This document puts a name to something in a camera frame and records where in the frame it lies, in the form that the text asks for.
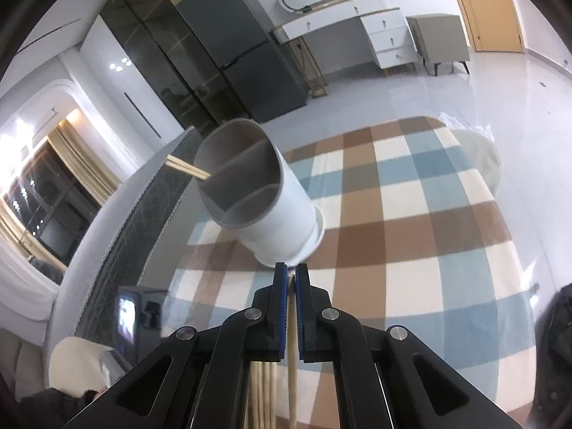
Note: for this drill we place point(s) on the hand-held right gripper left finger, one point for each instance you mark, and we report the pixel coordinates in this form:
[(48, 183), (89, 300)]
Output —
[(280, 317)]

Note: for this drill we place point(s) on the grey quilted bed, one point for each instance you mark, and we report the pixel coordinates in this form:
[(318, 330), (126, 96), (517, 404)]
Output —
[(134, 232)]

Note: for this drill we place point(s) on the gold curtain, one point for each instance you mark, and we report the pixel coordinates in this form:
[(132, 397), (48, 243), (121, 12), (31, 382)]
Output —
[(76, 152)]

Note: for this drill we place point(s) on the grey nightstand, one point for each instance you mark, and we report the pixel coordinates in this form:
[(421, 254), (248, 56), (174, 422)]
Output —
[(435, 38)]

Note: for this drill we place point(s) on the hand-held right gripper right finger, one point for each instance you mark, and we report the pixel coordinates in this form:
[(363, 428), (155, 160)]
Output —
[(302, 317)]

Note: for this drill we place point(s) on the bundle of wooden chopsticks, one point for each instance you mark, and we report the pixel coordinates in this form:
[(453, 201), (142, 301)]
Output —
[(261, 395)]

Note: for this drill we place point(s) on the dark cloth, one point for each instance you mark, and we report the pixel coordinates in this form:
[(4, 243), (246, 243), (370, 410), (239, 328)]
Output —
[(53, 409)]

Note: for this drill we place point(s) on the dark glass cabinet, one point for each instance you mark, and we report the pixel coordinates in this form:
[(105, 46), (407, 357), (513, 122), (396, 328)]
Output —
[(152, 44)]

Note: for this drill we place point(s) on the grey refrigerator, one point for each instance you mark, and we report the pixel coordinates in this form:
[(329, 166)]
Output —
[(250, 53)]

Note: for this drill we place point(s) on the grey bowl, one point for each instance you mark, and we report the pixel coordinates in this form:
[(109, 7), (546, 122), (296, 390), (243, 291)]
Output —
[(286, 214)]

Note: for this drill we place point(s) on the wooden door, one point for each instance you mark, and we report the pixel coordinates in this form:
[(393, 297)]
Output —
[(487, 4)]

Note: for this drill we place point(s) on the white wardrobe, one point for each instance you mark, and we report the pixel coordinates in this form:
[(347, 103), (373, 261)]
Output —
[(129, 94)]

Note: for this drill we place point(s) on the beige cloth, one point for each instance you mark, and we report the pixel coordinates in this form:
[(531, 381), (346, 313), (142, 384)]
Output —
[(76, 366)]

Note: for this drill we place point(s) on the checkered blanket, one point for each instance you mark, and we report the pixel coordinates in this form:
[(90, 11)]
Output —
[(402, 232)]

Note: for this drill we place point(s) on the white vanity desk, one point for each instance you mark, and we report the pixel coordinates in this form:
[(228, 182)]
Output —
[(357, 11)]

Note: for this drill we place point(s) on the wooden chopstick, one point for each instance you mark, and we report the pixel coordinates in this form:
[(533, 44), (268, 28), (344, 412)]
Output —
[(190, 166), (185, 170), (292, 375)]

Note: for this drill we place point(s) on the black device with screen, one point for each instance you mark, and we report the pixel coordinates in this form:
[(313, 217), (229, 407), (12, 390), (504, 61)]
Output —
[(134, 317)]

